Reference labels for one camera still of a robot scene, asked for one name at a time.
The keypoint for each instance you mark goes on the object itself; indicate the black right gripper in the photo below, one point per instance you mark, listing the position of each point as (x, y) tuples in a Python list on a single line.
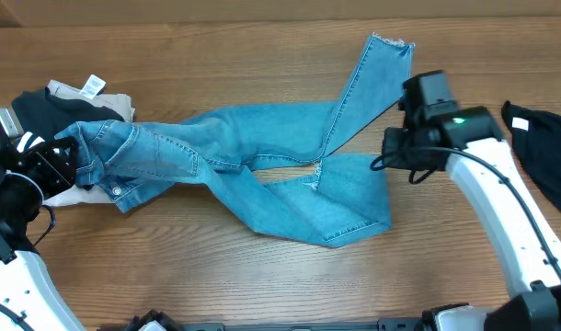
[(395, 150)]

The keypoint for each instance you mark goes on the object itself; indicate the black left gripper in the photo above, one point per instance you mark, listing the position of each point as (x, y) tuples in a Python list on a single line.
[(62, 173)]

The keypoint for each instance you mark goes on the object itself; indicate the blue denim jeans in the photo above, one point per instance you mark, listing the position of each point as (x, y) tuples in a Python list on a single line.
[(279, 167)]

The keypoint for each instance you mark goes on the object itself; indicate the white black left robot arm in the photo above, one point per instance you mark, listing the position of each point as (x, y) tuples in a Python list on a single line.
[(28, 297)]

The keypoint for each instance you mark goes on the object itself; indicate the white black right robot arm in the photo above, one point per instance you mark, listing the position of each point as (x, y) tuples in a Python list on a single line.
[(468, 145)]

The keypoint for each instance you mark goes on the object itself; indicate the black shirt white letters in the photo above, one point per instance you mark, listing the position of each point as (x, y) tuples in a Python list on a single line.
[(46, 118)]

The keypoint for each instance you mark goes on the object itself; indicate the folded beige garment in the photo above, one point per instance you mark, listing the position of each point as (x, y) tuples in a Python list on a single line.
[(108, 146)]

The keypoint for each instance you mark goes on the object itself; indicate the black garment right side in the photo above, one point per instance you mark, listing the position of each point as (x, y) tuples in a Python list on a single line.
[(536, 141)]

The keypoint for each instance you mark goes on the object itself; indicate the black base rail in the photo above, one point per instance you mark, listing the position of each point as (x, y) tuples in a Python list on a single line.
[(155, 320)]

